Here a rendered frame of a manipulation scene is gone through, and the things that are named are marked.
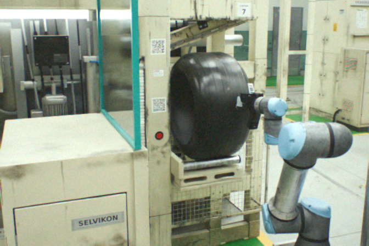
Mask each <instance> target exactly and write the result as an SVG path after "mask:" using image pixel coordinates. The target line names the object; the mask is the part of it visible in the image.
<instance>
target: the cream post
mask: <svg viewBox="0 0 369 246"><path fill-rule="evenodd" d="M138 16H139V17H138V21H139V58H141V57H142V55H143V56H145V61H142V60H141V61H140V63H141V64H143V66H145V69H143V76H142V77H143V81H144V82H142V83H143V84H144V86H143V87H144V89H143V90H144V92H143V93H144V95H143V97H144V108H143V109H145V112H144V114H143V115H144V135H145V136H144V137H145V139H144V140H145V142H144V143H145V145H144V146H145V148H146V149H148V176H149V236H150V246H171V118H170V113H171V97H170V0H138ZM150 39H165V54H151V40H150ZM154 70H163V76H156V77H154ZM163 97H166V111H164V112H157V113H152V98H163ZM157 133H162V138H160V139H158V138H157V137H156V135H157Z"/></svg>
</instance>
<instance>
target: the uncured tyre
mask: <svg viewBox="0 0 369 246"><path fill-rule="evenodd" d="M247 83H249V80H248V78H247V75H246V73H245V71H244V69H243V68H242V67H241V65H240V64H239V63H238V62H237V61H236V60H235V58H234V57H232V56H231V55H230V54H227V53H223V52H194V53H187V54H184V55H182V57H181V58H180V59H179V60H178V61H177V62H176V63H175V64H174V65H173V67H172V69H171V71H170V97H171V113H170V118H171V133H172V136H173V139H174V141H175V144H176V145H177V146H178V148H179V150H180V151H181V152H183V153H184V155H186V156H188V157H189V158H191V159H195V160H201V159H210V158H219V157H223V156H231V155H234V154H235V153H236V152H238V151H239V150H240V149H241V147H240V148H239V149H237V147H238V145H241V144H242V143H243V145H244V143H245V142H246V140H247V138H248V136H249V133H250V129H248V128H247V123H248V119H249V114H250V112H249V111H242V110H237V108H236V105H237V98H238V97H239V98H240V99H241V93H249V90H248V84H247ZM222 142H225V143H222ZM213 143H216V144H213ZM243 145H242V146H243Z"/></svg>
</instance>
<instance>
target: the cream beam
mask: <svg viewBox="0 0 369 246"><path fill-rule="evenodd" d="M237 3H251V6H250V17H237ZM170 20H196V21H198V20H208V21H242V20H253V0H170Z"/></svg>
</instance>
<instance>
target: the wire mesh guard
mask: <svg viewBox="0 0 369 246"><path fill-rule="evenodd" d="M261 119H264V116H261V117H260V120H261ZM263 131H264V129H263ZM255 135H259V138H257V139H259V141H260V130H259V134H255ZM250 136H251V141H252V140H253V136H254V135H253V130H251V135H250ZM264 147H267V150H266V151H267V152H266V158H265V159H266V162H265V163H266V166H265V167H266V170H263V171H266V174H263V175H266V178H263V179H265V182H262V183H265V190H264V191H265V193H264V198H262V199H264V203H267V199H268V185H269V158H270V145H267V146H264V138H263V148H264ZM256 148H257V147H256V138H255V149H256ZM259 151H263V150H259ZM246 153H247V166H248V161H249V160H248V157H249V156H248V152H246ZM262 155H263V152H262ZM255 156H260V155H255ZM255 160H258V159H255ZM261 163H262V162H261ZM254 164H255V163H254ZM252 165H253V164H252ZM244 166H246V165H244V160H243V173H242V174H244V170H247V169H244ZM248 173H250V175H251V162H250V172H248ZM211 188H212V186H211ZM172 189H173V197H172V198H173V205H172V206H173V214H172V215H173V222H172V223H173V225H171V228H174V227H181V226H187V225H192V224H197V223H202V222H208V221H214V220H220V219H226V218H230V217H232V216H239V215H244V214H251V213H256V212H261V209H257V207H259V206H257V207H254V208H256V209H255V210H253V208H251V209H252V210H249V211H246V210H247V209H246V207H245V211H242V209H241V211H242V212H238V211H240V210H238V211H237V213H235V197H234V199H233V200H234V203H233V204H234V211H232V212H234V213H233V214H231V205H230V208H229V209H230V212H229V213H230V214H226V215H223V214H225V213H223V210H225V209H223V202H225V201H223V198H225V197H223V194H222V215H221V216H219V214H217V215H218V216H215V210H214V217H212V218H211V216H212V215H211V212H212V211H210V218H208V219H207V215H206V216H203V217H206V219H203V217H201V218H202V220H199V214H198V220H196V221H195V215H196V214H195V211H196V210H195V203H194V206H193V207H194V221H191V190H189V191H190V215H188V216H190V222H187V212H189V211H187V195H189V194H187V190H186V199H184V200H186V203H185V204H186V212H184V213H186V220H185V221H186V222H183V221H182V222H183V223H178V218H180V217H178V214H179V213H178V201H179V200H178V188H177V218H174V202H176V201H174V193H176V192H174V187H173V188H172ZM200 189H203V188H200ZM226 189H229V188H226ZM244 190H246V193H244V194H246V202H248V201H247V198H248V197H247V189H244ZM211 191H212V190H211ZM211 191H209V192H211ZM201 193H203V192H201ZM226 193H229V192H226ZM209 196H211V195H209ZM202 197H204V196H202ZM227 197H228V196H227ZM240 199H242V198H240ZM210 200H211V199H210ZM181 201H183V200H181ZM202 201H205V200H202ZM226 201H229V200H226ZM242 202H243V201H242ZM242 202H240V203H242ZM217 203H219V202H217ZM226 205H229V204H226ZM252 205H253V203H252ZM242 206H244V205H242ZM217 207H219V206H217ZM213 208H216V207H213ZM181 209H185V208H181ZM217 211H219V210H217ZM181 213H183V212H181ZM181 218H183V216H181ZM174 219H177V224H174V223H175V222H174Z"/></svg>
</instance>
